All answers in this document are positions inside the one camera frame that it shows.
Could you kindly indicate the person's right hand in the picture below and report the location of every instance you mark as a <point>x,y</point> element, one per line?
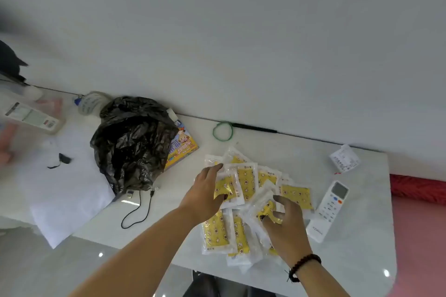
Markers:
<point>289,234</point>

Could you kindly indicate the person's left hand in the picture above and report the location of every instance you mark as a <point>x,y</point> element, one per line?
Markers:
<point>200,196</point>

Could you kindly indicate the pile of yellow packets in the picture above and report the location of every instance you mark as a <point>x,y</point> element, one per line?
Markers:
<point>248,182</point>

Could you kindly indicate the person's left forearm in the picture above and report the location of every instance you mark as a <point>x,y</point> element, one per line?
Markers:
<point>146,258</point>

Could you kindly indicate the person's grey trousers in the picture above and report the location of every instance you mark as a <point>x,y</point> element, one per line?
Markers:
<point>205,288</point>

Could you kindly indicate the white remote control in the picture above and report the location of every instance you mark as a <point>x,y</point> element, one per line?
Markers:
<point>327,211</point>

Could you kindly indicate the colourful cartoon print box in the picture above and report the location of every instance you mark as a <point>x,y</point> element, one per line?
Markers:
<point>183,149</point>

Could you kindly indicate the white side cabinet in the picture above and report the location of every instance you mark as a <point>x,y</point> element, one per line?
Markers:
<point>348,248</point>

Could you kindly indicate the small usb adapter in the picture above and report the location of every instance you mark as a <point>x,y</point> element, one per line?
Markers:
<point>129,194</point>

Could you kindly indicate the black plastic bag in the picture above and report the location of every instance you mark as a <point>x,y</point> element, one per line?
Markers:
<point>132,143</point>

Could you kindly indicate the small white carton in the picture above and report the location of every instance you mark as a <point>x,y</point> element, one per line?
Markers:
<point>172,114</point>

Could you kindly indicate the thin black rod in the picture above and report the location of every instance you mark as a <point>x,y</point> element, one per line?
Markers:
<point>254,128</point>

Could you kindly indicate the white paper receipt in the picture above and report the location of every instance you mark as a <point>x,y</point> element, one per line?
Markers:
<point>345,159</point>

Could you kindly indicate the red fluffy duster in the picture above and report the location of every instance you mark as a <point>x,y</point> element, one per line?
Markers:
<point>418,185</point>

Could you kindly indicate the small black fabric piece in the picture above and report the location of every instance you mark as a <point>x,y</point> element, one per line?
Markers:
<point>64,159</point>

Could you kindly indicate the black flat screen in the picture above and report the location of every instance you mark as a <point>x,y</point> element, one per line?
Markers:
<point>10,61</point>

